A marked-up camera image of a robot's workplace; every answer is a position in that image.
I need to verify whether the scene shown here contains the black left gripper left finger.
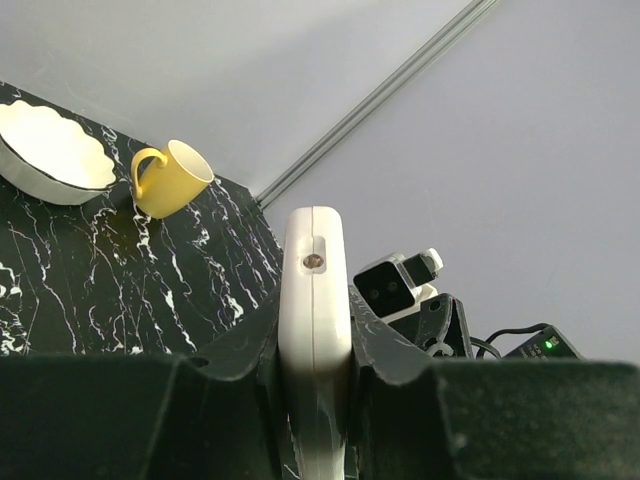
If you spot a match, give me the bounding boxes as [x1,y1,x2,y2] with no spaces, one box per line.
[1,293,286,479]

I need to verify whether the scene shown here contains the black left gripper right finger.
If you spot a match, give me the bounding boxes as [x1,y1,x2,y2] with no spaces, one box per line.
[348,290,639,479]

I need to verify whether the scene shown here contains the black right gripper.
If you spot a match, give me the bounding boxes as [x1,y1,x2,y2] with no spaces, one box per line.
[389,293,584,360]

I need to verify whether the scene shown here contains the white remote control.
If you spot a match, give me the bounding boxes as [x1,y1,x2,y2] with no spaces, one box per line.
[278,206,352,479]

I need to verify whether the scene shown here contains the yellow mug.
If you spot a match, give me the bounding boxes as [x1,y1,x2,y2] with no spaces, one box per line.
[130,139,215,219]

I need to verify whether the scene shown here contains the white scalloped bowl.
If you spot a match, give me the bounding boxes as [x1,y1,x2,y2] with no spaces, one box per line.
[1,100,116,206]

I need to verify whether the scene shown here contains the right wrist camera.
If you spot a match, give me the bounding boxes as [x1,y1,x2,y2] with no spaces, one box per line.
[353,248,444,323]

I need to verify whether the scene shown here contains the aluminium corner frame post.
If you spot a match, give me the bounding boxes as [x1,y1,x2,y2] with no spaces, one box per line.
[256,0,499,210]

